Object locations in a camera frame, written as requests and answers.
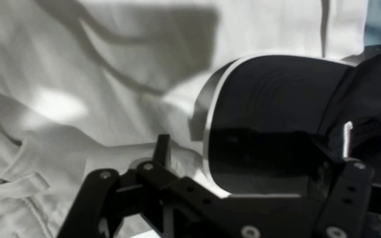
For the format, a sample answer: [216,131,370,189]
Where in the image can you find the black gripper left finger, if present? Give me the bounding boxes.
[57,132,262,238]

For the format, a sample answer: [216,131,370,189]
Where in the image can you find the black cap with white trim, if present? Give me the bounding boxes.
[189,45,381,201]

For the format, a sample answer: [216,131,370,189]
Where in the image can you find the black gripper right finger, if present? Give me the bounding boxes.
[300,132,381,238]

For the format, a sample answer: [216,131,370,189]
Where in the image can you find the white shorts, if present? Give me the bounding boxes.
[0,0,370,238]

